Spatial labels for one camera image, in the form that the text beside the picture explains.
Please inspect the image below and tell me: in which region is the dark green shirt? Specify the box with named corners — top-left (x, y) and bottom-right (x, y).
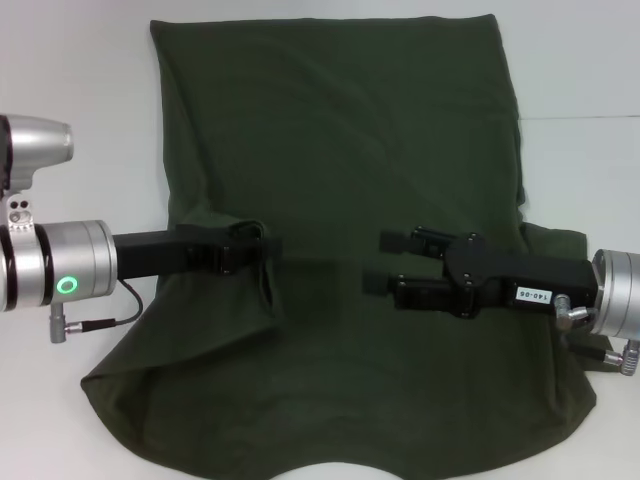
top-left (79, 14), bottom-right (600, 480)

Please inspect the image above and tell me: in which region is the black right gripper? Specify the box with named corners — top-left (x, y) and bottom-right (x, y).
top-left (362, 225), bottom-right (602, 322)

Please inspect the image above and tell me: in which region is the left gripper cable with connector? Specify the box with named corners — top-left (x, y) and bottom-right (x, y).
top-left (48, 279), bottom-right (145, 345)

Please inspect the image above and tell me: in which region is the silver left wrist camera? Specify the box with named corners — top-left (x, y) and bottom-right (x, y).
top-left (0, 113), bottom-right (76, 194)

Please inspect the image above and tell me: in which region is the right gripper cable with connectors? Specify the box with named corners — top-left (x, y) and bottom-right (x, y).
top-left (552, 293), bottom-right (640, 377)

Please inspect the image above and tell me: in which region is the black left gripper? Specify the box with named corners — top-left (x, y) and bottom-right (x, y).
top-left (112, 223), bottom-right (285, 282)

